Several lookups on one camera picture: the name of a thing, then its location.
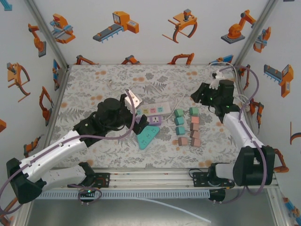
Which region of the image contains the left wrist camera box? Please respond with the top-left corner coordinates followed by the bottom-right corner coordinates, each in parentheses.
top-left (124, 88), bottom-right (143, 111)

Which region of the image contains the aluminium frame leg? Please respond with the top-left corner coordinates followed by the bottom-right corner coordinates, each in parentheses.
top-left (268, 188), bottom-right (289, 226)
top-left (15, 202), bottom-right (33, 226)

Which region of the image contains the black controller board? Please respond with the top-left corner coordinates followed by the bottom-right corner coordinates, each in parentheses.
top-left (208, 188), bottom-right (226, 204)

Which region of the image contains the teal triangular power strip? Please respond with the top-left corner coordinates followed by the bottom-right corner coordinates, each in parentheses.
top-left (136, 126), bottom-right (161, 150)

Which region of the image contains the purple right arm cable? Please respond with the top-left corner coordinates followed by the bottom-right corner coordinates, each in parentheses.
top-left (215, 65), bottom-right (269, 204)

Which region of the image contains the white power strip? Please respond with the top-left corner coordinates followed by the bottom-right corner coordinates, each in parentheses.
top-left (135, 101), bottom-right (171, 116)

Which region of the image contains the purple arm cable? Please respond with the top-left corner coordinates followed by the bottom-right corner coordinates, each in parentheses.
top-left (0, 89), bottom-right (137, 216)
top-left (215, 65), bottom-right (269, 204)

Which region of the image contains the floral table cloth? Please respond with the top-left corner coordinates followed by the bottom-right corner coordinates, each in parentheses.
top-left (50, 64), bottom-right (261, 169)

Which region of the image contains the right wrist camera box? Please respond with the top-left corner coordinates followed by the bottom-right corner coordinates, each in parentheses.
top-left (210, 72), bottom-right (224, 89)

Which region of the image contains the aluminium frame post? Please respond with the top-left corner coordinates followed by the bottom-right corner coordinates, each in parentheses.
top-left (23, 0), bottom-right (70, 69)
top-left (234, 0), bottom-right (279, 69)

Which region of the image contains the white slotted cable duct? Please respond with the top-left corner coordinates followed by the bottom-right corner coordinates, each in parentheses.
top-left (41, 190), bottom-right (210, 200)

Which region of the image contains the aluminium side rail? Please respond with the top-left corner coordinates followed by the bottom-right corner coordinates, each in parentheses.
top-left (234, 67), bottom-right (259, 132)
top-left (47, 67), bottom-right (70, 128)

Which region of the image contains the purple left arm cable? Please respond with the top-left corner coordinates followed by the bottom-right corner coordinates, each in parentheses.
top-left (0, 89), bottom-right (137, 216)

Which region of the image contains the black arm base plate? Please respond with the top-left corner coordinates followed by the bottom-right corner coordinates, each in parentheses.
top-left (192, 171), bottom-right (235, 189)
top-left (93, 172), bottom-right (111, 188)

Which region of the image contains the purple power strip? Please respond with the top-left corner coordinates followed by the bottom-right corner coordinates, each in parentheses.
top-left (135, 115), bottom-right (163, 126)

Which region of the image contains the wide aluminium base rail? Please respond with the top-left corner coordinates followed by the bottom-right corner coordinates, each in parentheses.
top-left (22, 168), bottom-right (279, 190)

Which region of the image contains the white power strip cable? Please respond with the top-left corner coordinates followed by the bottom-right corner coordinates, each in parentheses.
top-left (168, 61), bottom-right (253, 113)

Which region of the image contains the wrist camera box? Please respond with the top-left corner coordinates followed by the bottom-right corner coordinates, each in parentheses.
top-left (210, 72), bottom-right (224, 89)
top-left (124, 88), bottom-right (143, 111)

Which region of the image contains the controller board with green light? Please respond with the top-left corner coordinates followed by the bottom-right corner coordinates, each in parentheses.
top-left (78, 187), bottom-right (97, 206)

